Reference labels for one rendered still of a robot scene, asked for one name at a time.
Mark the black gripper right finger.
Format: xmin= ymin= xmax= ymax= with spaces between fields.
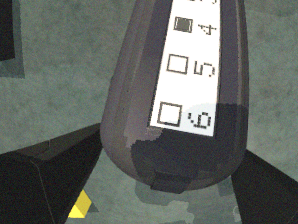
xmin=230 ymin=148 xmax=298 ymax=224

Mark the yellow rectangular block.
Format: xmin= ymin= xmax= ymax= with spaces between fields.
xmin=68 ymin=190 xmax=92 ymax=218

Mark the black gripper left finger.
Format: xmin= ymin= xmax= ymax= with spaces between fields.
xmin=0 ymin=123 xmax=102 ymax=224

